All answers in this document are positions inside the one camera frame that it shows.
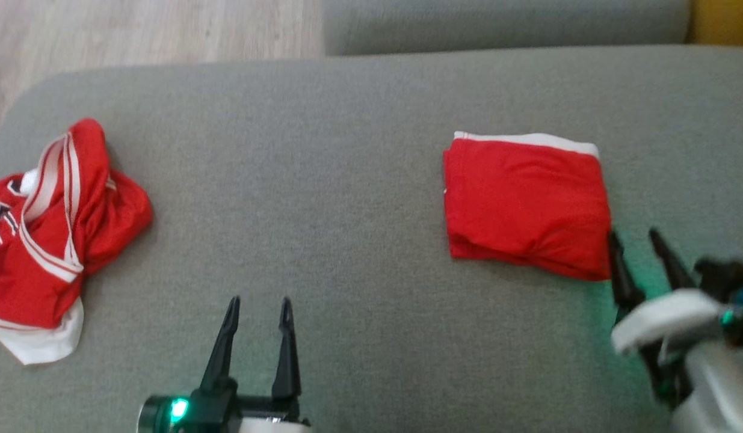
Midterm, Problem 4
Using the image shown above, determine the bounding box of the red jersey white striped trim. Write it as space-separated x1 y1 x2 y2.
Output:
0 118 153 366

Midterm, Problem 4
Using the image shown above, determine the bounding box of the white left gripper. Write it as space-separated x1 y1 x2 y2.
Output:
137 296 312 433

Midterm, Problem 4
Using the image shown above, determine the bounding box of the yellow sofa backrest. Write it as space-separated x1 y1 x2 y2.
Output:
687 0 743 48

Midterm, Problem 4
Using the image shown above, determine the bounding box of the red shorts white waistband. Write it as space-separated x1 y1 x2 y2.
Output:
442 131 612 282

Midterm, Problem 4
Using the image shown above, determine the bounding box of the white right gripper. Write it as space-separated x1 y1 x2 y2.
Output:
609 229 727 401

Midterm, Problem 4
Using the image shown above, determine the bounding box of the large grey sofa seat cushion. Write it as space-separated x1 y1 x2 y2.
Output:
0 45 743 433

